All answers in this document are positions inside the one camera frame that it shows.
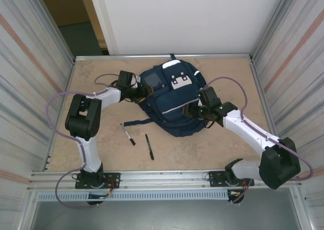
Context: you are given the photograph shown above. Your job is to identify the navy blue backpack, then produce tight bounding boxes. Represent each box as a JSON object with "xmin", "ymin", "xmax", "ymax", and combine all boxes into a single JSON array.
[{"xmin": 124, "ymin": 54, "xmax": 207, "ymax": 139}]

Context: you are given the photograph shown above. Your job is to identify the black marker pen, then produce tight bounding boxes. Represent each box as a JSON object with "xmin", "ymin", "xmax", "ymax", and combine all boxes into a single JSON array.
[{"xmin": 145, "ymin": 133, "xmax": 155, "ymax": 161}]

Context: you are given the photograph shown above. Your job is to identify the black and white marker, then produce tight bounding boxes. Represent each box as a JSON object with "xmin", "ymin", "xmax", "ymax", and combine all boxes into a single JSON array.
[{"xmin": 120, "ymin": 123, "xmax": 136, "ymax": 146}]

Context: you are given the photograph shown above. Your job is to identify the small controller board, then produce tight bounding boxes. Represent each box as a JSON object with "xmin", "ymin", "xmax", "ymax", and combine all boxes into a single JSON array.
[
  {"xmin": 88, "ymin": 192, "xmax": 113, "ymax": 199},
  {"xmin": 228, "ymin": 189, "xmax": 246, "ymax": 198}
]

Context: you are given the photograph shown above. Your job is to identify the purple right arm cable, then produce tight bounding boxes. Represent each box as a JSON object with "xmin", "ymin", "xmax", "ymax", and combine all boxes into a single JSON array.
[{"xmin": 204, "ymin": 77, "xmax": 314, "ymax": 205}]

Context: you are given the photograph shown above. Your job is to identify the aluminium table side rail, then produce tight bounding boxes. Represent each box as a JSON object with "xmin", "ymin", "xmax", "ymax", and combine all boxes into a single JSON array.
[
  {"xmin": 249, "ymin": 58, "xmax": 288, "ymax": 168},
  {"xmin": 45, "ymin": 59, "xmax": 76, "ymax": 171}
]

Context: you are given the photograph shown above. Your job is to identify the aluminium table end rail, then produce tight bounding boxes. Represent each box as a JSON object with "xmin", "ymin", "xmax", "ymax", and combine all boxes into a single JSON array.
[{"xmin": 74, "ymin": 53, "xmax": 254, "ymax": 60}]

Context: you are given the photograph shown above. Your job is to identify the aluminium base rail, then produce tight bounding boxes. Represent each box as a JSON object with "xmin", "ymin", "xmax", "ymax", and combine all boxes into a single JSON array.
[{"xmin": 29, "ymin": 168, "xmax": 303, "ymax": 190}]

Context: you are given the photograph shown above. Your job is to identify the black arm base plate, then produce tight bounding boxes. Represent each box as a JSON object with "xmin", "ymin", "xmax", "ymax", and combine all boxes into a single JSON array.
[
  {"xmin": 75, "ymin": 172, "xmax": 121, "ymax": 190},
  {"xmin": 209, "ymin": 169, "xmax": 255, "ymax": 188}
]

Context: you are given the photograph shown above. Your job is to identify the grey slotted cable duct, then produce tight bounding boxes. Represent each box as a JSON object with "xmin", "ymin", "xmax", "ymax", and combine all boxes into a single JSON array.
[{"xmin": 37, "ymin": 191, "xmax": 230, "ymax": 202}]

